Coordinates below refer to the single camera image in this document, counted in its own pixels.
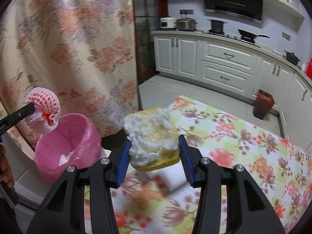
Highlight yellow sponge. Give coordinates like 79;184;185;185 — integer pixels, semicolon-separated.
124;107;180;172

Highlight pink plastic trash bin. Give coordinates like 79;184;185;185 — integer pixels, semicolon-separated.
34;113;102;184

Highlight red floor trash bin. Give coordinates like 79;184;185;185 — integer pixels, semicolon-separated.
253;89;274;120

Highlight white lower kitchen cabinets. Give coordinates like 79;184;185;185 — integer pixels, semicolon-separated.
152;31;311;150

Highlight left hand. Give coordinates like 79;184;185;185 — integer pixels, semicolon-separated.
0;145;15;188

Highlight floral tablecloth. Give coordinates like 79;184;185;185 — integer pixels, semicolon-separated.
83;95;312;234

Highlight floral curtain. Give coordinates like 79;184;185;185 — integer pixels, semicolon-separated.
1;0;138;137

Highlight red thermos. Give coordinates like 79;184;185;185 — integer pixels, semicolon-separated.
306;58;312;79

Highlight black casserole pot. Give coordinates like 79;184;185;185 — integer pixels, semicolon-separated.
285;51;300;66

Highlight black frying pan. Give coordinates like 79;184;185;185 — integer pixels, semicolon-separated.
238;29;270;44

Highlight white rice cooker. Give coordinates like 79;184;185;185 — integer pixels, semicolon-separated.
160;17;177;31

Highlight black stock pot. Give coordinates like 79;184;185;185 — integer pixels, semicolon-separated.
208;19;226;35

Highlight silver pressure cooker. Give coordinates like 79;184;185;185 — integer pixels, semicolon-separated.
176;18;197;31

